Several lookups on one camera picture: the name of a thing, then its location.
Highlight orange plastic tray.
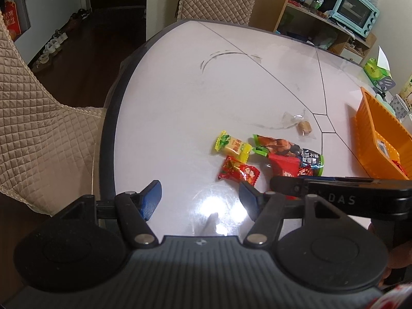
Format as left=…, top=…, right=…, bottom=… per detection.
left=354, top=88, right=412, bottom=180

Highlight wooden shelf unit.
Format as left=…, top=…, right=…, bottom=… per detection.
left=248, top=0, right=377, bottom=64

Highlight large red snack pouch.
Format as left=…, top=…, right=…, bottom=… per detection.
left=268, top=153, right=300, bottom=177

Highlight red white candy packet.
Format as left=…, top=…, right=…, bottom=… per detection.
left=297, top=165, right=314, bottom=176

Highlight clear brown candy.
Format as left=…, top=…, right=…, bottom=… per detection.
left=281, top=109, right=316, bottom=139

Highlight green cloth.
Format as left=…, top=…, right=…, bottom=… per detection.
left=375, top=93, right=396, bottom=116

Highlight yellow green snack box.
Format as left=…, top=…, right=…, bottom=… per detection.
left=398, top=75, right=412, bottom=110

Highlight red orange candy packet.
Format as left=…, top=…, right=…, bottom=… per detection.
left=217, top=156, right=261, bottom=186

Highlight green tissue pack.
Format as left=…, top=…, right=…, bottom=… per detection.
left=363, top=46, right=392, bottom=86

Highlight patterned grey cup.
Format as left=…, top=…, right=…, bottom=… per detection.
left=390, top=94, right=409, bottom=121

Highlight person's right hand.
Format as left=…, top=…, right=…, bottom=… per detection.
left=368, top=220, right=411, bottom=288

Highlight red gift box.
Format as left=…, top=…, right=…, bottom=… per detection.
left=4, top=0, right=22, bottom=41

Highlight grey phone stand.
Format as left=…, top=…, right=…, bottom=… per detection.
left=374, top=76, right=396, bottom=98

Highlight clear black-print snack packet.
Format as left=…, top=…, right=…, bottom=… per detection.
left=376, top=140, right=390, bottom=158

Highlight beige quilted near chair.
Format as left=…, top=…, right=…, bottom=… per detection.
left=0, top=24, right=104, bottom=216

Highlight teal toaster oven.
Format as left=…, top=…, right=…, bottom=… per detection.
left=330, top=0, right=380, bottom=38

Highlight yellow green candy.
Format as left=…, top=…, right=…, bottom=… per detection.
left=214, top=131, right=252, bottom=163

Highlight red crinkled snack packet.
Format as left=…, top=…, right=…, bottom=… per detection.
left=392, top=160, right=407, bottom=176

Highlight white cabinet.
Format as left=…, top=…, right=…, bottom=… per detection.
left=15, top=0, right=87, bottom=63

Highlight long green dark snack bag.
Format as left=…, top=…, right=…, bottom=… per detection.
left=253, top=135, right=324, bottom=176

